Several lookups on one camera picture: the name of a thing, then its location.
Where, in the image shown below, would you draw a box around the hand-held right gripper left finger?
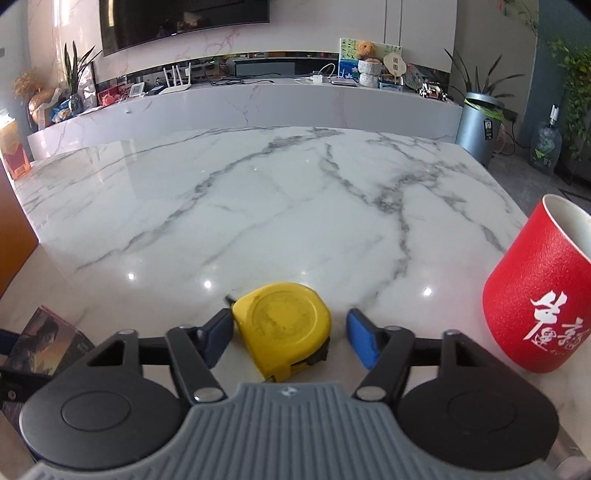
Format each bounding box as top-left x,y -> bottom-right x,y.
85,307 -> 236,402

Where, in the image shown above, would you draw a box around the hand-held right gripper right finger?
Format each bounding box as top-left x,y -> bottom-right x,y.
346,308 -> 495,401

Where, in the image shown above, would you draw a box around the picture printed box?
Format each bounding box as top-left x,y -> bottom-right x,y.
0,305 -> 95,380

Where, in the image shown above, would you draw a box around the yellow tape measure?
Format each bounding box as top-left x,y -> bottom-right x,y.
225,282 -> 333,383

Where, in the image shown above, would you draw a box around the red cup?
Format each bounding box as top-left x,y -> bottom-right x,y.
482,194 -> 591,374

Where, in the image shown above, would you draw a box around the orange snack box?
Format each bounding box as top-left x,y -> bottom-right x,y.
0,117 -> 32,181

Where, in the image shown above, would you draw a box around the grey trash can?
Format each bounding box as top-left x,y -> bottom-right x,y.
455,92 -> 506,168

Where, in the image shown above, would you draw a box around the copper vase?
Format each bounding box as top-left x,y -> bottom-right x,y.
28,88 -> 61,130

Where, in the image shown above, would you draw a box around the white marble tv console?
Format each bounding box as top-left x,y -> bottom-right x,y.
28,76 -> 462,160

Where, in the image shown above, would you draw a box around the blue snack packets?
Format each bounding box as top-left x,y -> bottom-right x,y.
51,95 -> 84,123

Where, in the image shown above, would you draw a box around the white router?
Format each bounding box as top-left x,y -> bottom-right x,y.
154,65 -> 195,95

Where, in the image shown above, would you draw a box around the dried flower bunch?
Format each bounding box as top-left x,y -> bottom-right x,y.
11,69 -> 40,100

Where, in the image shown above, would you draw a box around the black and white toy car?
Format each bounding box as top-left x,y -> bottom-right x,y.
418,82 -> 450,100

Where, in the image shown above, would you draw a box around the clear water jug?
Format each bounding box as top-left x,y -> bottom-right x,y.
529,105 -> 564,176

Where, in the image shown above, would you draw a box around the grey flower pot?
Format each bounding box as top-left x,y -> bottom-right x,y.
358,60 -> 382,88

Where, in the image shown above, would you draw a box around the blue and green picture card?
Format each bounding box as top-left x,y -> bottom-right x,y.
338,38 -> 402,79

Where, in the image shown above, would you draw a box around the round wooden sign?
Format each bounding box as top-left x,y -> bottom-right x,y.
382,52 -> 409,86

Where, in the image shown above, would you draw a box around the green snake plant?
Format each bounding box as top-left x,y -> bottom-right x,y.
62,41 -> 102,116

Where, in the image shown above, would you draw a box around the long leaf potted plant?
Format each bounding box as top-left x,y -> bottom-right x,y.
443,46 -> 527,100

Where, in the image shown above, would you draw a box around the black television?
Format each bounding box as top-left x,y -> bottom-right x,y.
99,0 -> 271,57

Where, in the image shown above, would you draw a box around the green vine plant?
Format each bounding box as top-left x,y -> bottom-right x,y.
547,39 -> 591,162

